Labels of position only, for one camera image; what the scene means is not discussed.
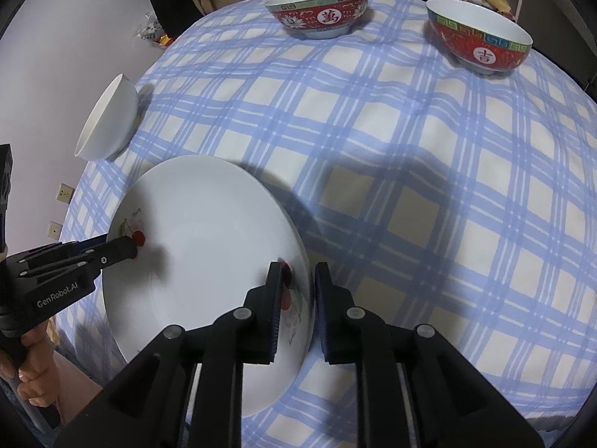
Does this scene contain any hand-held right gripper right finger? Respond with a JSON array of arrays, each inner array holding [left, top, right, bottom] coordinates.
[[314, 262, 544, 448]]

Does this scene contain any clear patterned plastic bag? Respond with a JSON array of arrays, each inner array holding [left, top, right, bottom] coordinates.
[[137, 14, 164, 41]]

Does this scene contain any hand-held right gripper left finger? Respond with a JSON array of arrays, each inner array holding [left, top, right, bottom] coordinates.
[[53, 261, 285, 448]]

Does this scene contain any white cherry print plate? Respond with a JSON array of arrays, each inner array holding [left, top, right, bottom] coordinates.
[[101, 155, 314, 418]]

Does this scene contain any person's leg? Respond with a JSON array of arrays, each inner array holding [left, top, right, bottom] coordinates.
[[53, 349, 106, 399]]

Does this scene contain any white bowl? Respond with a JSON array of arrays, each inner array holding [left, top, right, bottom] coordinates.
[[76, 74, 140, 162]]

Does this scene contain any blue checked cloth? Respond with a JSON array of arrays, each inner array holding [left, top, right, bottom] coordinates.
[[56, 0, 597, 448]]

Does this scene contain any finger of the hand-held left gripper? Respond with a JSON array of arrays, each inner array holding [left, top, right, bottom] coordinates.
[[9, 234, 111, 268], [85, 236, 140, 271]]

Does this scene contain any red patterned bowl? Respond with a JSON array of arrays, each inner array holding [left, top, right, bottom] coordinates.
[[265, 0, 371, 41], [425, 0, 533, 76]]

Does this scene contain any person's left hand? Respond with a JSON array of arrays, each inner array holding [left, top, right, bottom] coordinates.
[[0, 321, 62, 408]]

